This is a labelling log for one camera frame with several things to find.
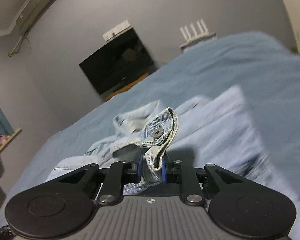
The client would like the light blue denim jacket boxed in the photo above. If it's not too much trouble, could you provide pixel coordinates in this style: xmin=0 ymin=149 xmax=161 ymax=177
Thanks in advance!
xmin=48 ymin=86 xmax=269 ymax=195

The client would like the wooden tv stand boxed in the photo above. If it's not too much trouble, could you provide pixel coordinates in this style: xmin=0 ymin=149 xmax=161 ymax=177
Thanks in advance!
xmin=105 ymin=72 xmax=149 ymax=101

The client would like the black flat screen television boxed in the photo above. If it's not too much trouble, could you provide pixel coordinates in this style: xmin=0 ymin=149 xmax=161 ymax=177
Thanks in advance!
xmin=79 ymin=28 xmax=153 ymax=95

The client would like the wooden window sill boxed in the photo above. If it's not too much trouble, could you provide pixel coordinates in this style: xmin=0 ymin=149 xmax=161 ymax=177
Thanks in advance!
xmin=0 ymin=128 xmax=22 ymax=152

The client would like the white wifi router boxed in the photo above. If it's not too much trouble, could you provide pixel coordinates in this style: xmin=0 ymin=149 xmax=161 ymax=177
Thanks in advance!
xmin=180 ymin=19 xmax=213 ymax=44

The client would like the blue fleece bed blanket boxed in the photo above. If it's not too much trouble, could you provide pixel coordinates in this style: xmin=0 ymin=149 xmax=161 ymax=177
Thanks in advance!
xmin=7 ymin=32 xmax=300 ymax=239

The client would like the white wall power strip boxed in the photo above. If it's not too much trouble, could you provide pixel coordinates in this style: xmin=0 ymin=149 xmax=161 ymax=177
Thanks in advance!
xmin=102 ymin=20 xmax=131 ymax=42

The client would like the white wall air conditioner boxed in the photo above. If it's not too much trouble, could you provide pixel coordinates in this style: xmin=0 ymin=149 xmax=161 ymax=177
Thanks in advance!
xmin=8 ymin=0 xmax=55 ymax=57

